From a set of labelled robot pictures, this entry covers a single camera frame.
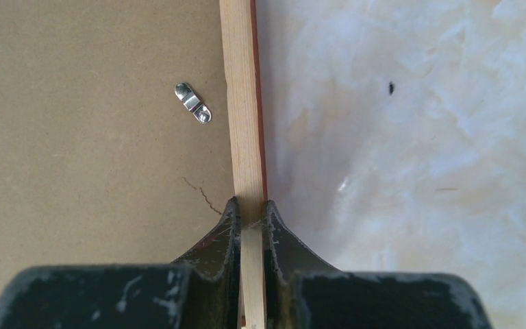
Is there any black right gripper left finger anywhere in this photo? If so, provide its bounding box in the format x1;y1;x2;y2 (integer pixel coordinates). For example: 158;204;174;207
0;198;240;328

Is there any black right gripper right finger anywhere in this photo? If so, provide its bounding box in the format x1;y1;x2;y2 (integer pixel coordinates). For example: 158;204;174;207
262;201;492;328

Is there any red wooden picture frame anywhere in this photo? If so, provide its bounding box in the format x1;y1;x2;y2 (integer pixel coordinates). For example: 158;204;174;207
0;0;269;329

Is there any silver metal frame clip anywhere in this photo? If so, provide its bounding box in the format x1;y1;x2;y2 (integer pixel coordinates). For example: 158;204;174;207
175;82;212;124

